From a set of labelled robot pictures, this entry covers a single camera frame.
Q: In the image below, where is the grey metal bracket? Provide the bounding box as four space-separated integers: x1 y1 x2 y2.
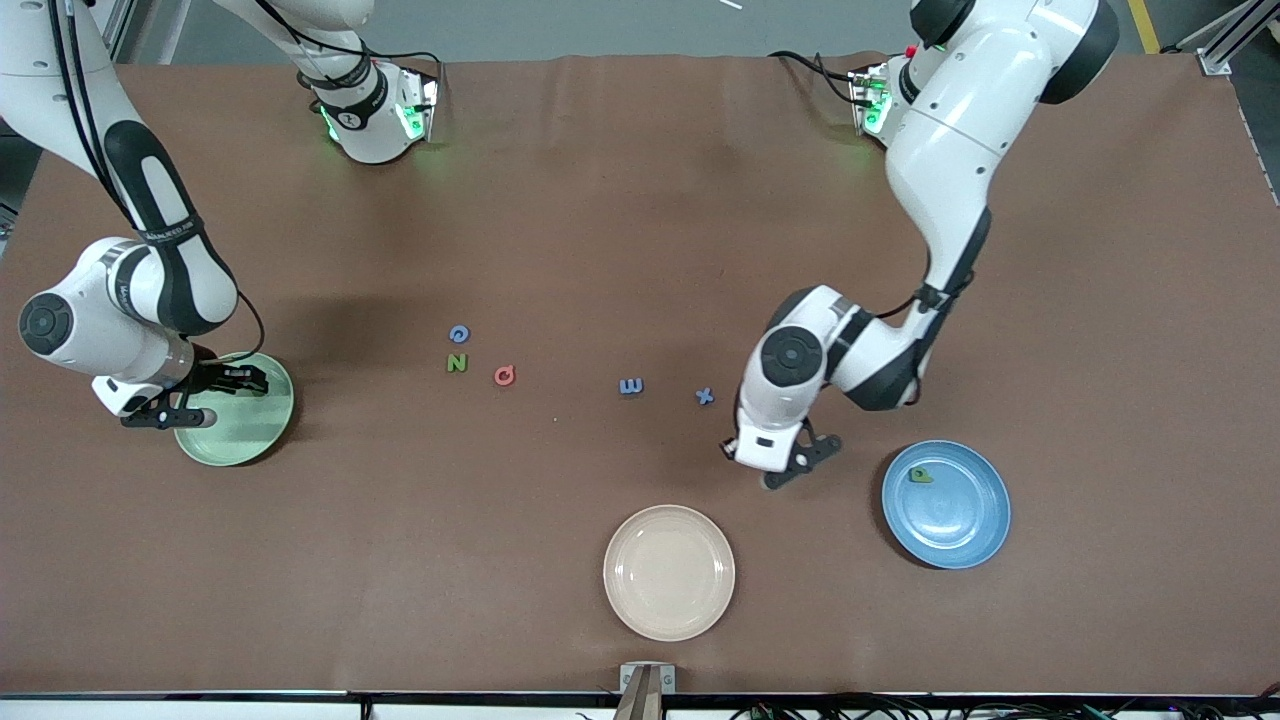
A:
619 662 677 695

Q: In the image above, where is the green round plate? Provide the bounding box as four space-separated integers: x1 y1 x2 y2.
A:
175 351 296 468

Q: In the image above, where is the blue round plate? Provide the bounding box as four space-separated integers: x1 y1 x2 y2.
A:
881 440 1012 571

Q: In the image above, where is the black left arm base cable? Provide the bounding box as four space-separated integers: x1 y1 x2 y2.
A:
768 50 863 106

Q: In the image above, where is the beige round plate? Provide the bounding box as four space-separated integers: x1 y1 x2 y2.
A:
603 504 737 643

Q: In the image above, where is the brown table cover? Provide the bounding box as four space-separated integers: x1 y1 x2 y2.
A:
0 50 1280 697

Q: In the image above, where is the black arm base cable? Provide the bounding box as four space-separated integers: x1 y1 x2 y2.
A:
255 0 446 77
768 50 863 106

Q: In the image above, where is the black right arm base cable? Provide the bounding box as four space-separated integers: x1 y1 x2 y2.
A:
255 0 446 77

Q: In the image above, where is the brown camera pole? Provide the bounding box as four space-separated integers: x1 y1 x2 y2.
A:
612 666 664 720

